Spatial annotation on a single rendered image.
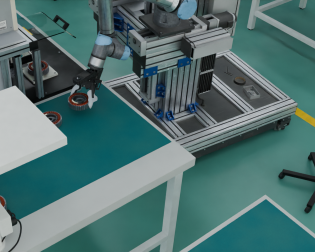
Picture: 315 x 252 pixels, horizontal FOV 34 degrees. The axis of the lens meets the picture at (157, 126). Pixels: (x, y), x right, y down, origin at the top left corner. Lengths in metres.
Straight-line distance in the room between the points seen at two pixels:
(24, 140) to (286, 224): 1.11
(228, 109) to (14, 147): 2.12
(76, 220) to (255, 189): 1.56
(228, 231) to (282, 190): 1.34
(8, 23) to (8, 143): 0.90
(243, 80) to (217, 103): 0.38
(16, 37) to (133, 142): 0.73
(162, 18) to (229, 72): 1.34
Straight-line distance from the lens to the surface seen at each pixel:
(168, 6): 2.61
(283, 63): 4.67
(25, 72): 2.90
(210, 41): 2.91
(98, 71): 2.62
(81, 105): 2.58
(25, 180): 2.32
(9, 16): 2.57
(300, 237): 2.22
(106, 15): 2.63
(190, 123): 3.47
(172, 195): 2.57
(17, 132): 1.85
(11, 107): 1.97
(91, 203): 2.21
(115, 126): 2.56
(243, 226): 2.19
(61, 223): 2.15
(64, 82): 2.82
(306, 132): 3.96
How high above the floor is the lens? 2.40
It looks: 40 degrees down
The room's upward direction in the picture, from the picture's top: 5 degrees clockwise
